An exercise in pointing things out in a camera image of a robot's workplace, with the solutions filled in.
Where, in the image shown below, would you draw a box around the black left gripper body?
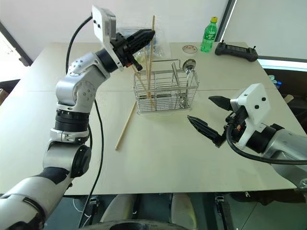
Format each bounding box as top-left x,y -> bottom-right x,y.
110,33 -> 143,72

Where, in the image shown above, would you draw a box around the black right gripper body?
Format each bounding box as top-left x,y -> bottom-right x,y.
214,106 -> 250,149

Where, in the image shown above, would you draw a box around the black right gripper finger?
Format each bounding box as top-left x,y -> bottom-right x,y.
187,115 -> 220,145
208,95 -> 232,112

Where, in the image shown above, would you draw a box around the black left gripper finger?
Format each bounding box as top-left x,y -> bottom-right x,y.
130,35 -> 154,52
127,28 -> 156,46

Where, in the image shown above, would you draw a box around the wooden chopstick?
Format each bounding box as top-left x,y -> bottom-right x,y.
115,101 -> 138,151
143,46 -> 155,113
147,15 -> 156,99

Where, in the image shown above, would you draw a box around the metal spoon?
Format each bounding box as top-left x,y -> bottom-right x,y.
179,58 -> 198,108

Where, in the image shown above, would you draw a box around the clear plastic bag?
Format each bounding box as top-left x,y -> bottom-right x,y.
117,24 -> 172,61

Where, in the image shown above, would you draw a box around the small round white dish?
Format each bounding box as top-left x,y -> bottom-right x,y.
181,44 -> 199,55

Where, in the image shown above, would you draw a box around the black remote controller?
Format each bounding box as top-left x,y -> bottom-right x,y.
214,40 -> 260,63

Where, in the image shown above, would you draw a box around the blue capped small bottles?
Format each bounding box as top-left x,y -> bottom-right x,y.
268,75 -> 283,89

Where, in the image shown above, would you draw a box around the green plastic bottle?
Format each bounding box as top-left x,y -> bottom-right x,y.
200,16 -> 218,54

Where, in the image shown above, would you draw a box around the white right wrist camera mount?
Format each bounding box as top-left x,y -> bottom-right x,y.
230,82 -> 272,150

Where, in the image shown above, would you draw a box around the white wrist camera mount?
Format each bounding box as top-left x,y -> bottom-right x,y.
230,82 -> 272,150
92,5 -> 125,71

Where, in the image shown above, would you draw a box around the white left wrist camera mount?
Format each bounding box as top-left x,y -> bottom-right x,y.
92,5 -> 125,71

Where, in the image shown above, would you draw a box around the silver wire basket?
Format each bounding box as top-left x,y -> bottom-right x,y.
133,59 -> 201,115

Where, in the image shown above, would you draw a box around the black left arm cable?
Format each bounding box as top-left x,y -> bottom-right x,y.
65,15 -> 105,229

